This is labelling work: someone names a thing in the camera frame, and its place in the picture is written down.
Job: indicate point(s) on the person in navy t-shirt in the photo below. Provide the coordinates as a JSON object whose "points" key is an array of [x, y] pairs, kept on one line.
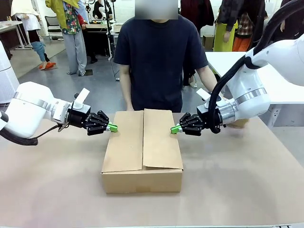
{"points": [[156, 59]]}

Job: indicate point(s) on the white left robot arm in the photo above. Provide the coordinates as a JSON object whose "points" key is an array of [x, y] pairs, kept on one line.
{"points": [[28, 107]]}

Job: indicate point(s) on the grey mesh office chair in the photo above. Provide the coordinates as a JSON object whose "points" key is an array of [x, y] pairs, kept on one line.
{"points": [[53, 26]]}

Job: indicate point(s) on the black pole stand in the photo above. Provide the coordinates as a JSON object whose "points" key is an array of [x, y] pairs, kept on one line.
{"points": [[109, 35]]}

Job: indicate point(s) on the large white desk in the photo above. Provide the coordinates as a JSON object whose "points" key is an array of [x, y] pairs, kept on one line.
{"points": [[228, 64]]}

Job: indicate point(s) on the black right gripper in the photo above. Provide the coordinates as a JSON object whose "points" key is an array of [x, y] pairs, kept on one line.
{"points": [[204, 118]]}

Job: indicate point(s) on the person's right hand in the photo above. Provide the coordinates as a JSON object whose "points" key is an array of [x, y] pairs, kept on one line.
{"points": [[130, 107]]}

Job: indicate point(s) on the figure in yellow apron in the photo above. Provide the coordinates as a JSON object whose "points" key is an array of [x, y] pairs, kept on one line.
{"points": [[224, 35]]}

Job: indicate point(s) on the brown cardboard shipping box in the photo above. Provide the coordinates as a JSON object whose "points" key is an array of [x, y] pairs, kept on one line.
{"points": [[142, 180]]}

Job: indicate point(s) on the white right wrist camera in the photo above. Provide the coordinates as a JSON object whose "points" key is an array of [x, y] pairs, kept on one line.
{"points": [[203, 93]]}

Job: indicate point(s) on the person in blue jeans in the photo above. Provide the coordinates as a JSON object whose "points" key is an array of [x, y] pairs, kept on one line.
{"points": [[40, 51]]}

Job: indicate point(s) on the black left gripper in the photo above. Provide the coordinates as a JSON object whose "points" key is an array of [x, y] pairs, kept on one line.
{"points": [[80, 117]]}

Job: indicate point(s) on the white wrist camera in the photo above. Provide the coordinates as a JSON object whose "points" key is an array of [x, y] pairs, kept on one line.
{"points": [[203, 93], [80, 98]]}

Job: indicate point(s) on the figure in plaid shirt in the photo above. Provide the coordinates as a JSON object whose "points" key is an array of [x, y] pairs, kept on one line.
{"points": [[244, 26]]}

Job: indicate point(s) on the dark floor plate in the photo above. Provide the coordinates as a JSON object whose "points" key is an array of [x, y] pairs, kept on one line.
{"points": [[86, 72]]}

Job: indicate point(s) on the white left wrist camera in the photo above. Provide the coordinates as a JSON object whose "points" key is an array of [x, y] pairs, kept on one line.
{"points": [[80, 98]]}

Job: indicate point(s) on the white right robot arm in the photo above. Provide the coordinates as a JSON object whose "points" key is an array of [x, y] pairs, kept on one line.
{"points": [[249, 95]]}

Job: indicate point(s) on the person's right forearm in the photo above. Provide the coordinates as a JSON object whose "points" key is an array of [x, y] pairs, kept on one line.
{"points": [[126, 92]]}

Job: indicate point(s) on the person's left hand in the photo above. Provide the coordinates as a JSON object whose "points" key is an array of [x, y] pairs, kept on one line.
{"points": [[231, 124]]}

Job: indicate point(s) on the person's left forearm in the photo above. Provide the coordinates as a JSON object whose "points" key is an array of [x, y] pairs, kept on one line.
{"points": [[209, 80]]}

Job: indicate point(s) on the figure in floral shirt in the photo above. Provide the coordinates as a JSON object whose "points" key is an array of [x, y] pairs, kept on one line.
{"points": [[71, 23]]}

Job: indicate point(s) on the brown packing tape roll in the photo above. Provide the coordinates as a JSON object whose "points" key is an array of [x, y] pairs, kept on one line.
{"points": [[243, 122]]}

